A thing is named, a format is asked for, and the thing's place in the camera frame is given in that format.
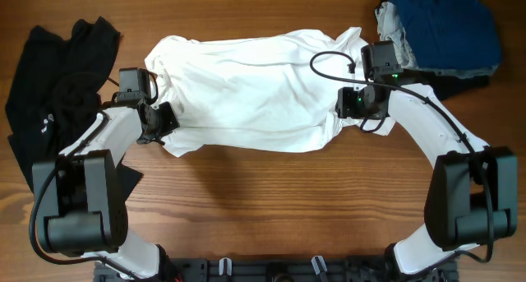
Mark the crumpled black t-shirt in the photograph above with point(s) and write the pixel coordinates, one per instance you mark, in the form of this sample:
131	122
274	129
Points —
54	96

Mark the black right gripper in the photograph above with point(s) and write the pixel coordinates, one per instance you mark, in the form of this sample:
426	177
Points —
346	102

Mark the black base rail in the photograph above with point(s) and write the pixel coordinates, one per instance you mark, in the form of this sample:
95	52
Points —
350	269

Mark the folded blue shirt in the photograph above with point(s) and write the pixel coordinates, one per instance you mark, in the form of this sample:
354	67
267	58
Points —
450	34

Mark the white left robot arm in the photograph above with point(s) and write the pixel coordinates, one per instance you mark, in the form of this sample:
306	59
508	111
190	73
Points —
79	214

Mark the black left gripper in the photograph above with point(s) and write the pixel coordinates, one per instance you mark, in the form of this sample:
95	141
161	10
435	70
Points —
173	122

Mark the white printed t-shirt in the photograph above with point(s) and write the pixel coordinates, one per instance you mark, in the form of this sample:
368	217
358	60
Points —
273	93

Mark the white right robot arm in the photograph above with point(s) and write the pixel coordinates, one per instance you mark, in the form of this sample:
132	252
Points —
472	199

